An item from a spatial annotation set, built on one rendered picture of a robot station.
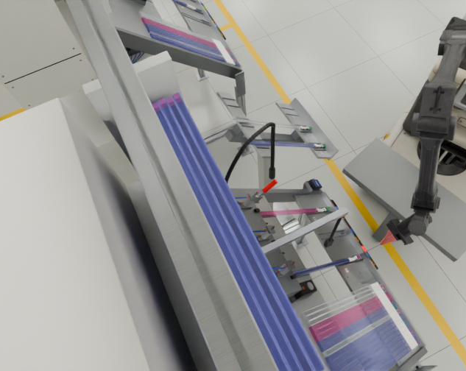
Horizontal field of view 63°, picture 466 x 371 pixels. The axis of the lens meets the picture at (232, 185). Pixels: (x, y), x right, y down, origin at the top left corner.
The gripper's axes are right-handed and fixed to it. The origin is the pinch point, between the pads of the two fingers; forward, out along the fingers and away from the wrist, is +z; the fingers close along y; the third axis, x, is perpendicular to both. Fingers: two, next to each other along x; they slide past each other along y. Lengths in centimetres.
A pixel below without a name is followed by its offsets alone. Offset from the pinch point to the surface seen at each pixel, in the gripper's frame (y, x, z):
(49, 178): -17, -122, -14
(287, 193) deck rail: -29.5, -27.6, 8.4
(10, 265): -6, -128, -9
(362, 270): 5.4, -8.6, 8.8
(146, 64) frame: -32, -107, -28
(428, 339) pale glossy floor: 43, 69, 38
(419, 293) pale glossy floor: 22, 76, 31
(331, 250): -4.6, -20.6, 8.8
